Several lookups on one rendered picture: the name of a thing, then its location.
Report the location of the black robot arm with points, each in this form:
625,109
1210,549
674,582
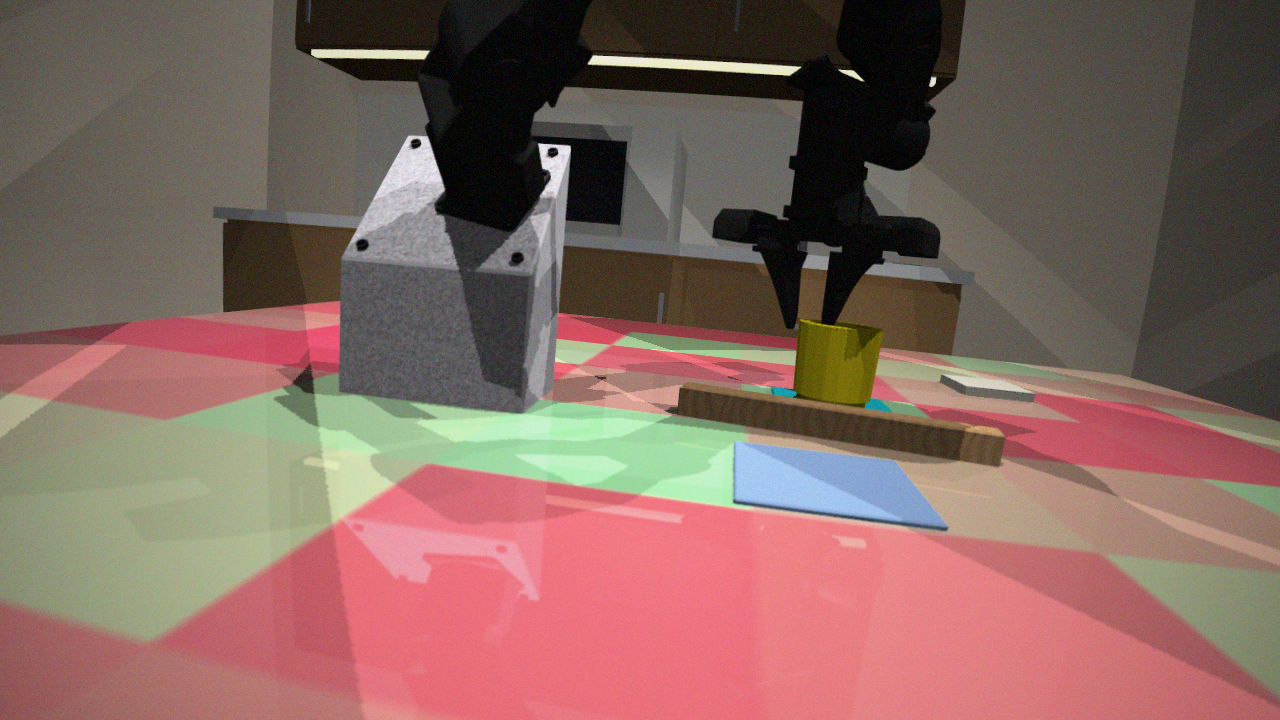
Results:
497,62

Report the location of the olive yellow cup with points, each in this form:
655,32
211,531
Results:
836,364

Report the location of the brown wooden bar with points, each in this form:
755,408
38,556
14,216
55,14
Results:
855,425

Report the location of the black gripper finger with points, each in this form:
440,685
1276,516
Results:
784,267
844,271

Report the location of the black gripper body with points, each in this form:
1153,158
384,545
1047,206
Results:
826,192

